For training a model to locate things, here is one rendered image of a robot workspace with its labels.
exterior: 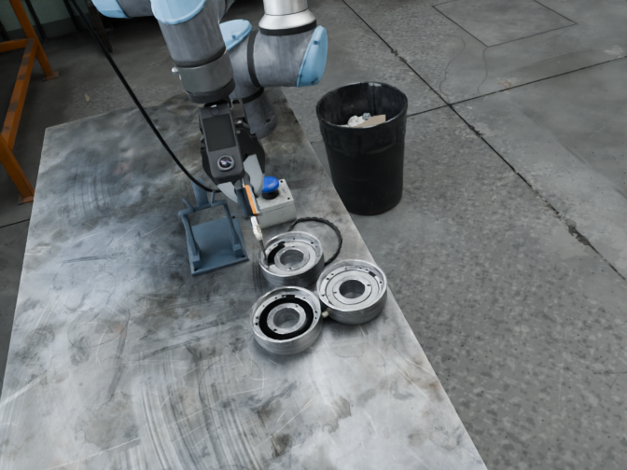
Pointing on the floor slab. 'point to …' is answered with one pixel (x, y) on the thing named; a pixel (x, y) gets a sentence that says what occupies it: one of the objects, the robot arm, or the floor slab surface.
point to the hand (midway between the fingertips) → (246, 196)
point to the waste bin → (365, 145)
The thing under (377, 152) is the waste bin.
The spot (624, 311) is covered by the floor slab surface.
